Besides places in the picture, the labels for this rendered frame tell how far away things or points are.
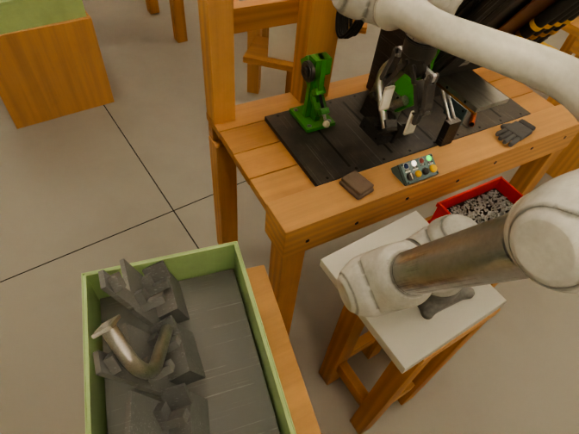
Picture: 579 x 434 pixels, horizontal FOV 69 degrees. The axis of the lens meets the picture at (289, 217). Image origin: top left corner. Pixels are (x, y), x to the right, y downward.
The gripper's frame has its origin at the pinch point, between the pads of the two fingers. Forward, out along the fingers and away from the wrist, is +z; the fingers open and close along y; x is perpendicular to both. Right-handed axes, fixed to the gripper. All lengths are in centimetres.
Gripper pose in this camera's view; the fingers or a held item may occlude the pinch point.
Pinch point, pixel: (397, 114)
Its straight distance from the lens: 113.4
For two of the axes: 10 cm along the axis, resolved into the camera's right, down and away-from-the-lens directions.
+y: 4.7, 7.0, -5.4
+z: -0.8, 6.4, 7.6
